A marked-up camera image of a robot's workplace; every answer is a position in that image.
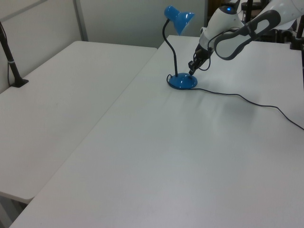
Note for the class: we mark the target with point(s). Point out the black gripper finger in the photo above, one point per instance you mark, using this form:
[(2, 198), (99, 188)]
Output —
[(197, 66), (191, 66)]

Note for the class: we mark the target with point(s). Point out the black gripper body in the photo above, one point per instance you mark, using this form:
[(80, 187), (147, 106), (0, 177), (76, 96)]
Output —
[(202, 54)]

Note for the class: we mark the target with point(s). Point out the blue desk lamp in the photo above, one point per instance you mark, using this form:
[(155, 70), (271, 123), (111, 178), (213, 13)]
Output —
[(183, 80)]

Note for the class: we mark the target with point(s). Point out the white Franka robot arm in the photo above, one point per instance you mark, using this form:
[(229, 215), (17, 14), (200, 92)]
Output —
[(228, 14)]

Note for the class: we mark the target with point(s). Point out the black background equipment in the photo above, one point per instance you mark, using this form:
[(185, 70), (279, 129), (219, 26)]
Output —
[(280, 35)]

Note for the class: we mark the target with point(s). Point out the white side table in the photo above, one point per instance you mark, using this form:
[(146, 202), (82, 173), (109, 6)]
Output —
[(59, 107)]

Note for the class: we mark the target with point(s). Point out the black camera pole with clamp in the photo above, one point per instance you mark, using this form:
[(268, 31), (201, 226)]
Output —
[(12, 64), (299, 28)]

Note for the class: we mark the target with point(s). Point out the grey metal partition post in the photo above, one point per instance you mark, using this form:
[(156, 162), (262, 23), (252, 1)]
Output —
[(80, 19)]

